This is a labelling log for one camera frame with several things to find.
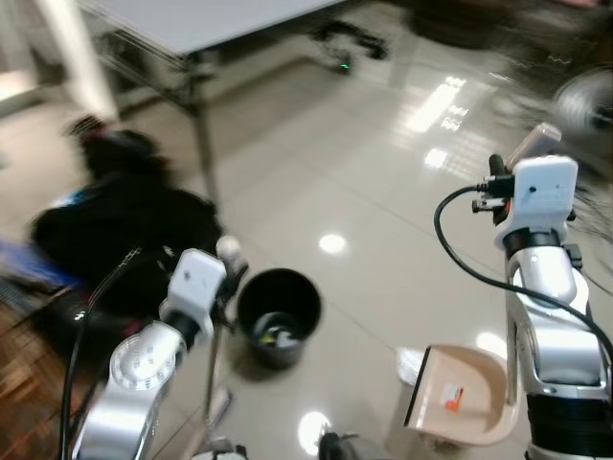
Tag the black round waste bin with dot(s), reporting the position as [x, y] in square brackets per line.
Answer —
[251, 316]

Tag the black bag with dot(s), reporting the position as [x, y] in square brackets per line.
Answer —
[115, 230]

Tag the grey folding table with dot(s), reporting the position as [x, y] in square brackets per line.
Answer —
[220, 19]

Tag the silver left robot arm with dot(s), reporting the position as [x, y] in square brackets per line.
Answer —
[134, 369]

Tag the grey floor fan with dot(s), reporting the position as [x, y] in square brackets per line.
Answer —
[584, 101]

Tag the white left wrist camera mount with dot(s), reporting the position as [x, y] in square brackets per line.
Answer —
[194, 280]

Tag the crumpled waste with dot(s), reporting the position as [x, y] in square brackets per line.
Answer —
[279, 336]

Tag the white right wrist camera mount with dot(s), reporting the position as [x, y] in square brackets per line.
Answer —
[543, 196]

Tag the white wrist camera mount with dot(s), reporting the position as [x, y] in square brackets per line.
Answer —
[543, 196]
[194, 280]

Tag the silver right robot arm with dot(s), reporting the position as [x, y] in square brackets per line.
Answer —
[556, 326]

